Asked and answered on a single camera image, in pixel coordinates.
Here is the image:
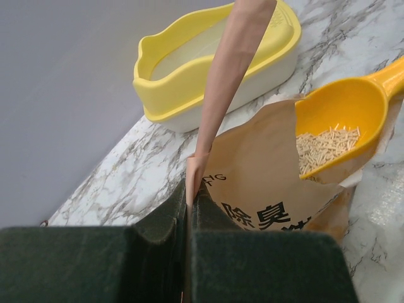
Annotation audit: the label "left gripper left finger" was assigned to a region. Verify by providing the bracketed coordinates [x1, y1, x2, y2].
[1, 182, 186, 302]

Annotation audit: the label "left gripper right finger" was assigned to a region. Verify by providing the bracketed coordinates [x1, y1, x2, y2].
[188, 186, 359, 302]

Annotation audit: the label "pink cat litter bag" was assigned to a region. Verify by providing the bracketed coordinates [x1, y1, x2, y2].
[185, 0, 397, 247]

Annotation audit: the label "yellow plastic litter scoop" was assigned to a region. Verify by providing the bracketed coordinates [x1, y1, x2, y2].
[295, 58, 403, 183]

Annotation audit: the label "yellow plastic litter box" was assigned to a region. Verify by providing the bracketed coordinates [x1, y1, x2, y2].
[133, 1, 302, 133]

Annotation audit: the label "beige tofu litter pellets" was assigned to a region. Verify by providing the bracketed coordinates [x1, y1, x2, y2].
[296, 124, 360, 176]

